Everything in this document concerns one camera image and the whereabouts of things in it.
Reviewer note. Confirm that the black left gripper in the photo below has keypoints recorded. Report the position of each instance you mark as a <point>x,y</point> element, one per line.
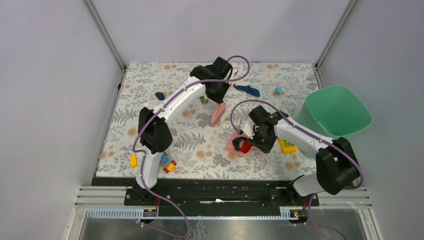
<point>219,99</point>

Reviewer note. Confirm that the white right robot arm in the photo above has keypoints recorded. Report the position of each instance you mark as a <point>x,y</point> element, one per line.
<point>335,160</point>

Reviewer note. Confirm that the green paper scrap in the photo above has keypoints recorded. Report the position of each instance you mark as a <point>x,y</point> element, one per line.
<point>203,100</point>

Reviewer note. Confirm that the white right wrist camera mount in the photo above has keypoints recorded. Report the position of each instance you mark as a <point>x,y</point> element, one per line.
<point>247,129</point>

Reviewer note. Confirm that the yellow grid toy block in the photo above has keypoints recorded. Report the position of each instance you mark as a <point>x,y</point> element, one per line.
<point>287,147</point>

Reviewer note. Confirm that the pink hand brush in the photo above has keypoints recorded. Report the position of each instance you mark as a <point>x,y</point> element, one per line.
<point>218,113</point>

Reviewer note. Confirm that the pink plastic dustpan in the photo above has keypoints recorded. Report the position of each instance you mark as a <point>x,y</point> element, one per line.
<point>229,148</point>

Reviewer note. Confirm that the toy car with yellow block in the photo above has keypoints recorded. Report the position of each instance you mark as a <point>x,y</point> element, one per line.
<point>168,165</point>

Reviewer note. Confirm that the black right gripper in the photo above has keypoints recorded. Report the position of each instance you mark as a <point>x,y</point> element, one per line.
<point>265,148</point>

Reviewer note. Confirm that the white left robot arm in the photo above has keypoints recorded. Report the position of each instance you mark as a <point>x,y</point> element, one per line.
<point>154,135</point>

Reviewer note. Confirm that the yellow toy brick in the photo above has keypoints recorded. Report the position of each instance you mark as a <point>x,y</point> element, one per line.
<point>133,161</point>

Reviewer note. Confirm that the green waste bin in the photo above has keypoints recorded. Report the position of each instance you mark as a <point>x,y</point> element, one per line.
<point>334,111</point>

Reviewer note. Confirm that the black table edge rail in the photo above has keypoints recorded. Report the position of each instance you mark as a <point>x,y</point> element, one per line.
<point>211,197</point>

